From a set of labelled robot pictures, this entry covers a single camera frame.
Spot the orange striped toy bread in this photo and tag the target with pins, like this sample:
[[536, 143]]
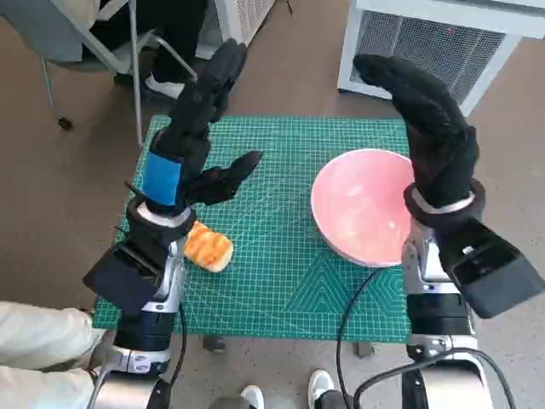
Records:
[[210, 249]]

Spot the pink bowl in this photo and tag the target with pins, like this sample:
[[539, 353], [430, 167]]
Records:
[[357, 204]]

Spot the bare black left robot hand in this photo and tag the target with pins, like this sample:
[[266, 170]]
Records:
[[164, 179]]

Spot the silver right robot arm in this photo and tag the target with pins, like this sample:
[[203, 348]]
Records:
[[438, 315]]

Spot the small white grille cabinet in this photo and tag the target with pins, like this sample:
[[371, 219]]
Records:
[[242, 21]]

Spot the black table bracket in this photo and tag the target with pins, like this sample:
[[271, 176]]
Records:
[[365, 349], [214, 343]]

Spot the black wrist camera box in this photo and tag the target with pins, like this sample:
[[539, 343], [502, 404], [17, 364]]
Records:
[[494, 264], [121, 277]]

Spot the large white grille cabinet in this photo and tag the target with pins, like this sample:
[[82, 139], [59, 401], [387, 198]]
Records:
[[426, 47]]

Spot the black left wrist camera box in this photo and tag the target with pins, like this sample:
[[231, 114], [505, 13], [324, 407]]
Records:
[[121, 277]]

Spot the grey office chair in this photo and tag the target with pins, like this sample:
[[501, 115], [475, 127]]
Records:
[[38, 30]]

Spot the green cutting mat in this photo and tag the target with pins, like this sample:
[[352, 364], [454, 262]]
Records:
[[272, 281]]

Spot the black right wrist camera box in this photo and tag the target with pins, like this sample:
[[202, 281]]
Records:
[[494, 264]]

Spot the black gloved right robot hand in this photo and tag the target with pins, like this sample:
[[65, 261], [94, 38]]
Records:
[[438, 140]]

